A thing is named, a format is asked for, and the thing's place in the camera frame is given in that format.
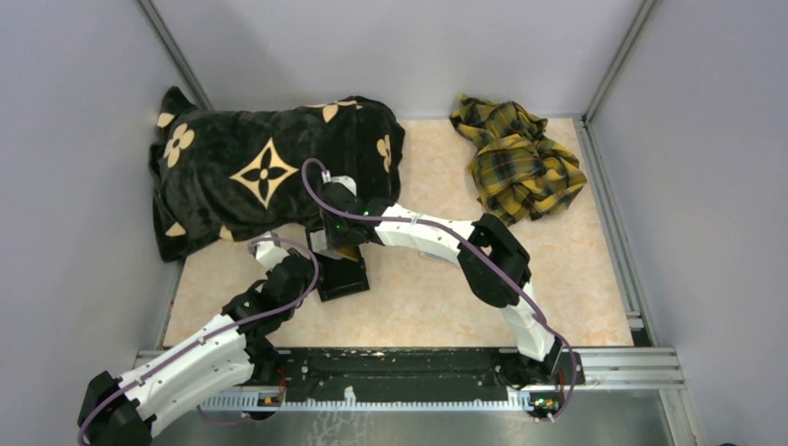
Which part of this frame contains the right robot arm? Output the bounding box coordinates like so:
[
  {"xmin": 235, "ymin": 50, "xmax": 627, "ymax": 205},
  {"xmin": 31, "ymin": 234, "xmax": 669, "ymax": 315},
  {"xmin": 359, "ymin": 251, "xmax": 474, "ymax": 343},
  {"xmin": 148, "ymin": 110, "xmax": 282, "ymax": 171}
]
[{"xmin": 307, "ymin": 181, "xmax": 563, "ymax": 383}]

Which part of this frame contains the white cable duct strip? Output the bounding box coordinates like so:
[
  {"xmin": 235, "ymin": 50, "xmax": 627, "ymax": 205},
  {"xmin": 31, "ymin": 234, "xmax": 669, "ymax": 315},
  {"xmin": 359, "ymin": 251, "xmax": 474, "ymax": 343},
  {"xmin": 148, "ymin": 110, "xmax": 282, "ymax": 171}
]
[{"xmin": 200, "ymin": 390, "xmax": 533, "ymax": 413}]

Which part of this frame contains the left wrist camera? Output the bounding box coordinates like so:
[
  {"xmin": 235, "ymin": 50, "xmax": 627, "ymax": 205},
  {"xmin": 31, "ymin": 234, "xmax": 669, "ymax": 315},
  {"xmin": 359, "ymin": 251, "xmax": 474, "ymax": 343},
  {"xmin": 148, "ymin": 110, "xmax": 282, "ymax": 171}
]
[{"xmin": 249, "ymin": 240, "xmax": 289, "ymax": 270}]

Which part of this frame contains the yellow plaid cloth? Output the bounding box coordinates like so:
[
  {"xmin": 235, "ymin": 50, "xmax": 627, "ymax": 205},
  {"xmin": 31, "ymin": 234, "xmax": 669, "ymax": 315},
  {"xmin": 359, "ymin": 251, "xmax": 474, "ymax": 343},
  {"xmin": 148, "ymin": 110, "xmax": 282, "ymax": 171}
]
[{"xmin": 450, "ymin": 95, "xmax": 588, "ymax": 226}]

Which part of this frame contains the aluminium front rail frame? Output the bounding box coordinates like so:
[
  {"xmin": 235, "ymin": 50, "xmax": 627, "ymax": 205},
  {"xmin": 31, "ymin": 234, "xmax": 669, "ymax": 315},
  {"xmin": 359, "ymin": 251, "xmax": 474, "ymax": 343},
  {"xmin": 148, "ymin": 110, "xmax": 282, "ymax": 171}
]
[{"xmin": 132, "ymin": 348, "xmax": 686, "ymax": 395}]

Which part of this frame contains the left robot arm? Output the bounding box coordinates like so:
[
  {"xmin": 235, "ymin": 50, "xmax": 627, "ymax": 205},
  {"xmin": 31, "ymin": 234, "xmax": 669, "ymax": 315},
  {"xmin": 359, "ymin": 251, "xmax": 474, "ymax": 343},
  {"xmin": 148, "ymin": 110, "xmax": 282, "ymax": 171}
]
[{"xmin": 77, "ymin": 249, "xmax": 320, "ymax": 445}]

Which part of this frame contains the black floral plush blanket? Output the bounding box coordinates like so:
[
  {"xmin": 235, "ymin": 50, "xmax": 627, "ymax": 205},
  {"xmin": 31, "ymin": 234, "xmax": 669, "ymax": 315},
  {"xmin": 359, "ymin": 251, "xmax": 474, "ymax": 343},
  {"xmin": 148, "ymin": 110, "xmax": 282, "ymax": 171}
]
[{"xmin": 149, "ymin": 87, "xmax": 406, "ymax": 262}]

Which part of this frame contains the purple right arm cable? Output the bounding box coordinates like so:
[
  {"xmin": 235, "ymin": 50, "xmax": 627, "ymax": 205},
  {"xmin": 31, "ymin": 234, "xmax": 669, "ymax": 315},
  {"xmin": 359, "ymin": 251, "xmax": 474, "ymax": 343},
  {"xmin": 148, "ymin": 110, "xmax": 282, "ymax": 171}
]
[{"xmin": 300, "ymin": 158, "xmax": 581, "ymax": 423}]

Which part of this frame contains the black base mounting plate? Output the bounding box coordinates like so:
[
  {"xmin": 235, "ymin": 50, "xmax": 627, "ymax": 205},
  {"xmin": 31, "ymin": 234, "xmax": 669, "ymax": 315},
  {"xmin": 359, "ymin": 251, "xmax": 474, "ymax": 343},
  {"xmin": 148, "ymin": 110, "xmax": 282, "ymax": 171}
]
[{"xmin": 247, "ymin": 348, "xmax": 585, "ymax": 403}]

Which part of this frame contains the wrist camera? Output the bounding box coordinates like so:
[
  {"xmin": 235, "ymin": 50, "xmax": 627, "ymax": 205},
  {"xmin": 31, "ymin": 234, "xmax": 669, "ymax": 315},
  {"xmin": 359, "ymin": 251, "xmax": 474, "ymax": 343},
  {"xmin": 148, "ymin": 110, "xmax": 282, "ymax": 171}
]
[
  {"xmin": 249, "ymin": 240, "xmax": 289, "ymax": 270},
  {"xmin": 329, "ymin": 176, "xmax": 357, "ymax": 196}
]

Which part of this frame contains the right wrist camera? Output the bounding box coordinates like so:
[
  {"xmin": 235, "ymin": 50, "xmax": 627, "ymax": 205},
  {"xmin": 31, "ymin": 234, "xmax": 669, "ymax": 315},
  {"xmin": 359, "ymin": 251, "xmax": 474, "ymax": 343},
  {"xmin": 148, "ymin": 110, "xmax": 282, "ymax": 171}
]
[{"xmin": 329, "ymin": 176, "xmax": 357, "ymax": 196}]

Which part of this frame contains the black rectangular box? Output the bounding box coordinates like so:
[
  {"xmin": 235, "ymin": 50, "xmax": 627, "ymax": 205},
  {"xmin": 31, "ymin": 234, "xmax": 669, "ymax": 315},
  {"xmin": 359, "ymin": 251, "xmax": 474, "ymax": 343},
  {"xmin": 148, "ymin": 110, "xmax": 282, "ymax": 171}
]
[{"xmin": 310, "ymin": 250, "xmax": 370, "ymax": 302}]

